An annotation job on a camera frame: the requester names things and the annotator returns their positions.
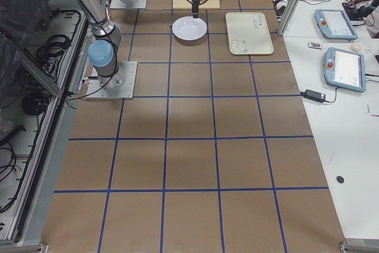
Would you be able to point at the near blue teach pendant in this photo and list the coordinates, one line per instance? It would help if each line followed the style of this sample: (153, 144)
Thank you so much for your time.
(344, 69)

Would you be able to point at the cream bear tray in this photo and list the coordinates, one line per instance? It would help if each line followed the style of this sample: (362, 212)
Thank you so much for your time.
(248, 33)

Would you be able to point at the black power adapter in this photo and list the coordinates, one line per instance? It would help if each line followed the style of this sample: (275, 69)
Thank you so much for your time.
(314, 96)

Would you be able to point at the far blue teach pendant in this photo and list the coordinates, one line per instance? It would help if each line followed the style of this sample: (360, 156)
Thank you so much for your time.
(334, 24)

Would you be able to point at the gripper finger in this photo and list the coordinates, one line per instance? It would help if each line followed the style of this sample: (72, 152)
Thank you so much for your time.
(195, 11)

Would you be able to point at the blue teach pendant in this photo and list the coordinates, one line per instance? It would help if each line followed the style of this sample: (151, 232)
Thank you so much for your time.
(344, 69)
(334, 24)

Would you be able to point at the white round plate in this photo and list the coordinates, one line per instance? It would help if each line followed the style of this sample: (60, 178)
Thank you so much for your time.
(189, 28)

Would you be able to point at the small printed card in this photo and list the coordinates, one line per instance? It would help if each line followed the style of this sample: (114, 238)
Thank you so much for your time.
(314, 45)

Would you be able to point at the beige round ball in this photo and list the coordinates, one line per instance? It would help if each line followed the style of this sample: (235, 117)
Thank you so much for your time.
(356, 47)

